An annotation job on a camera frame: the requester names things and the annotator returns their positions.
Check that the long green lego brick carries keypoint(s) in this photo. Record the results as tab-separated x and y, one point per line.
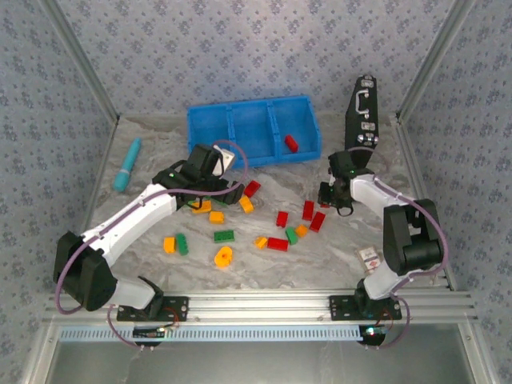
222	203

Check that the round yellow lego piece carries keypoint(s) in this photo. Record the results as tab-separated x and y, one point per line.
223	256

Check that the blue three-compartment bin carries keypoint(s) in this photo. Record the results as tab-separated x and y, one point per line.
252	128

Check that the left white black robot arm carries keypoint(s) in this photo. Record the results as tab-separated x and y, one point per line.
120	224

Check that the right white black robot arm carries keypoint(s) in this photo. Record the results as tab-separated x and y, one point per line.
368	192

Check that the black briefcase with metal clasps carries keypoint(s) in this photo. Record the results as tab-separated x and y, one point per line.
362	120

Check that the small red white box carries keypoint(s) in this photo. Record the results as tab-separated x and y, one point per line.
368	256

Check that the teal cylindrical tool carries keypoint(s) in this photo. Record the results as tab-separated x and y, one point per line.
128	166

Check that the right circuit board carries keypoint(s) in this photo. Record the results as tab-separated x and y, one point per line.
372	332

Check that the circuit board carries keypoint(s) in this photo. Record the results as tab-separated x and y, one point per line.
150	332
372	332

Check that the left circuit board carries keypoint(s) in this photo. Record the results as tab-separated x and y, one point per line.
150	332

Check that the right aluminium side rail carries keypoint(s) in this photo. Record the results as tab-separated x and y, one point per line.
409	154

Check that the aluminium side rail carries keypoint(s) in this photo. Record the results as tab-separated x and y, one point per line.
105	160
409	154

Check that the left aluminium side rail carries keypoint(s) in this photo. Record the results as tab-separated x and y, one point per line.
105	160

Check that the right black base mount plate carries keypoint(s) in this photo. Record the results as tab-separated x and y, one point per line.
340	306

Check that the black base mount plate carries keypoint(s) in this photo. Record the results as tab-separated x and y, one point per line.
340	306
180	308

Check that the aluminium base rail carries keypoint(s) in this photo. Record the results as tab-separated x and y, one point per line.
260	306

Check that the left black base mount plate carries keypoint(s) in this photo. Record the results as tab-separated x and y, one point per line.
180	308

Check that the right aluminium frame post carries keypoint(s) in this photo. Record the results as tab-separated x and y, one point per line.
436	60

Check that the aluminium frame post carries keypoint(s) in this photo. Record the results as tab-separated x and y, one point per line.
436	60
80	60

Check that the left aluminium frame post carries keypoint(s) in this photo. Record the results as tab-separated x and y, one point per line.
80	60

